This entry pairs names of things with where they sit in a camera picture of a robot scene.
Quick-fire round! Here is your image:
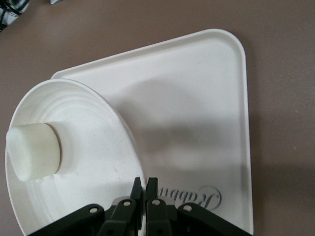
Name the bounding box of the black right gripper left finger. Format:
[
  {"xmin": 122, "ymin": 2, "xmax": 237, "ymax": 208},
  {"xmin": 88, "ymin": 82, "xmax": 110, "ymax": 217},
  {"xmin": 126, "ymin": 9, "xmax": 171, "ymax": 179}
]
[{"xmin": 31, "ymin": 177, "xmax": 145, "ymax": 236}]

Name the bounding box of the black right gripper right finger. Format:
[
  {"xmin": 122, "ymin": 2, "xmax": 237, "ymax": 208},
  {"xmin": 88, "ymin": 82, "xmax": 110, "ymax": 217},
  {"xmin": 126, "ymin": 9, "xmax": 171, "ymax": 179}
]
[{"xmin": 145, "ymin": 177, "xmax": 249, "ymax": 236}]

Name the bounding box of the round cream plate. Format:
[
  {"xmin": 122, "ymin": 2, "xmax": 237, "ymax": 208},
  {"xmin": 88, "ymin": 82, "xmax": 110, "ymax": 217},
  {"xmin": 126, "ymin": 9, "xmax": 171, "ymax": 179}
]
[{"xmin": 4, "ymin": 78, "xmax": 151, "ymax": 236}]

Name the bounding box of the white foam cylinder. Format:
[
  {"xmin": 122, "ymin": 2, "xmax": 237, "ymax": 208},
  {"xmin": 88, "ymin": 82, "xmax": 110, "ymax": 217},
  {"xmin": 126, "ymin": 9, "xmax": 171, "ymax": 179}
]
[{"xmin": 5, "ymin": 122, "xmax": 62, "ymax": 182}]

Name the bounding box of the cream rabbit print tray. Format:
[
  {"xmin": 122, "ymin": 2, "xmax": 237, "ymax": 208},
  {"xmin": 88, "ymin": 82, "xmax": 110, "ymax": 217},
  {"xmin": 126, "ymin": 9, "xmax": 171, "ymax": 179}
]
[{"xmin": 50, "ymin": 29, "xmax": 254, "ymax": 236}]

